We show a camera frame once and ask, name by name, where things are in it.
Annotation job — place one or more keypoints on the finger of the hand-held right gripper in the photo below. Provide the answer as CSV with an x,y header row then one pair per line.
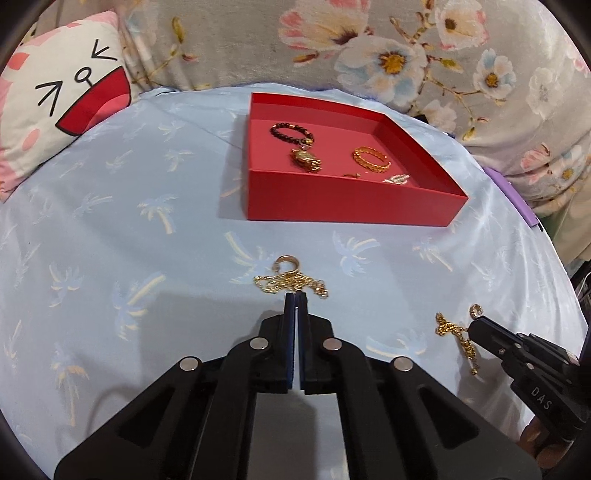
x,y
501,360
494,334

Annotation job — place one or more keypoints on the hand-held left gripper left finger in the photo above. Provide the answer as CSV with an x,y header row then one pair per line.
x,y
290,341

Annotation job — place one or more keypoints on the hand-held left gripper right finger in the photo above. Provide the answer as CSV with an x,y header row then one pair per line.
x,y
302,341

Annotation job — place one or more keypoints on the red cardboard box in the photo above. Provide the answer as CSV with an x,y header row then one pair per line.
x,y
346,201

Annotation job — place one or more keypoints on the gold wristwatch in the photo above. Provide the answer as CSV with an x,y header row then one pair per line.
x,y
304,159

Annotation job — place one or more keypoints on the gold braided bangle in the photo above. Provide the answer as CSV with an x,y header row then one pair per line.
x,y
364,162

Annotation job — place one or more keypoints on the person's right hand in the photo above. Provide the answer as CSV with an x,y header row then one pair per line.
x,y
535,436

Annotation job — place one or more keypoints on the gold hoop earring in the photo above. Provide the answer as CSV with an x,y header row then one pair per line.
x,y
292,259

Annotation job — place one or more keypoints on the purple mat edge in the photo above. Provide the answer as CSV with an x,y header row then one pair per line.
x,y
512,194

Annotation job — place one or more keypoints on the grey floral blanket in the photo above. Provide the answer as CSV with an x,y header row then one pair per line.
x,y
231,41

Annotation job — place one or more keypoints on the cat face pillow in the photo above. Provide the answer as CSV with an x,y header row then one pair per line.
x,y
60,115

